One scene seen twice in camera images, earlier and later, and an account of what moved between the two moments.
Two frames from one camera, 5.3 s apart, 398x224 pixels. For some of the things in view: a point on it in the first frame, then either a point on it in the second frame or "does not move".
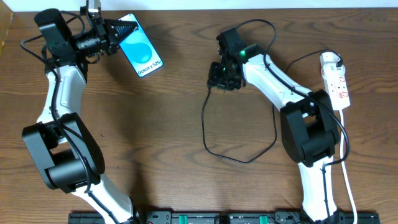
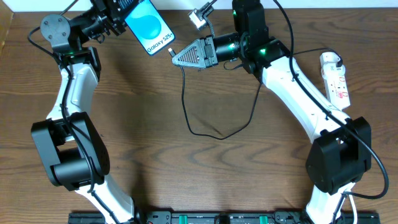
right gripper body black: [218, 78] → [209, 51]
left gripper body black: [104, 37] → [116, 17]
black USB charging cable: [203, 118] → [243, 126]
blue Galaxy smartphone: [139, 50] → [150, 27]
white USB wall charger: [329, 70] does not move
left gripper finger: [119, 29] → [126, 6]
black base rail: [226, 218] does not move
